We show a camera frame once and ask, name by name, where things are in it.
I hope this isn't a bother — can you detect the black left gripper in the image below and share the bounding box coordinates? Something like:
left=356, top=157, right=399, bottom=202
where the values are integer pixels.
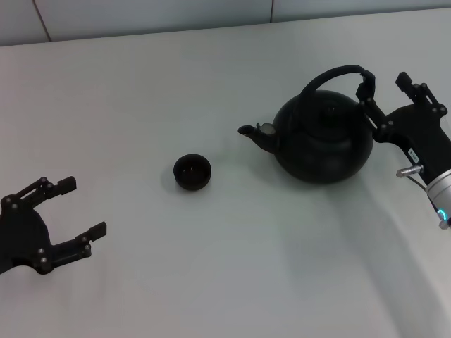
left=0, top=175, right=108, bottom=275

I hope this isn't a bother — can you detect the grey cable with metal plug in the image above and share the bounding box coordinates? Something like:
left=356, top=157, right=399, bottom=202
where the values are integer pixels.
left=397, top=164, right=447, bottom=228

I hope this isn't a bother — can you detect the black round teapot with handle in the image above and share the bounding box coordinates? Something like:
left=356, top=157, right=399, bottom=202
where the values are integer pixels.
left=237, top=64, right=376, bottom=184

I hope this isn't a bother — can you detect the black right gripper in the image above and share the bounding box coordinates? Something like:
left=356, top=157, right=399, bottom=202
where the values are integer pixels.
left=355, top=71, right=451, bottom=186

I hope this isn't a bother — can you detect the small black teacup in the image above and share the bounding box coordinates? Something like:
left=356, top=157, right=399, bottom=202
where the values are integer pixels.
left=172, top=154, right=213, bottom=192

